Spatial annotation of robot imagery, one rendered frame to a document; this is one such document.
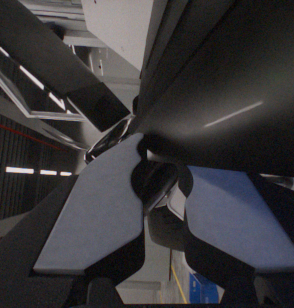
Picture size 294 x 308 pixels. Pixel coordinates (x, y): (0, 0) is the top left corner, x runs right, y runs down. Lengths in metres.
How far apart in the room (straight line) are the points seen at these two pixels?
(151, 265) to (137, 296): 6.14
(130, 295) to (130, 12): 13.47
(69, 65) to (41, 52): 0.04
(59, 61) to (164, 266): 7.54
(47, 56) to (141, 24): 0.25
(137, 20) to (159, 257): 7.35
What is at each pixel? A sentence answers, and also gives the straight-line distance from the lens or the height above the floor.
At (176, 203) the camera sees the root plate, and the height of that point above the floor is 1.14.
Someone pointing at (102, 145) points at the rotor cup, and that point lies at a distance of 0.28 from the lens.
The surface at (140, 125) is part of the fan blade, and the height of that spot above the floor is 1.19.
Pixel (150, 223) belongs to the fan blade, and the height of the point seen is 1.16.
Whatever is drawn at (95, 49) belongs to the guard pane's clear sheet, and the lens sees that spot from 1.20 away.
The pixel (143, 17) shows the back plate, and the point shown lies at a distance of 0.53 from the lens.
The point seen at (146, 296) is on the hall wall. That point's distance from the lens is 13.73.
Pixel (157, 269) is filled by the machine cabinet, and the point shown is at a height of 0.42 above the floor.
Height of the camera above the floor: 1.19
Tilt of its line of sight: 2 degrees down
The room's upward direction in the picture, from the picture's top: 86 degrees counter-clockwise
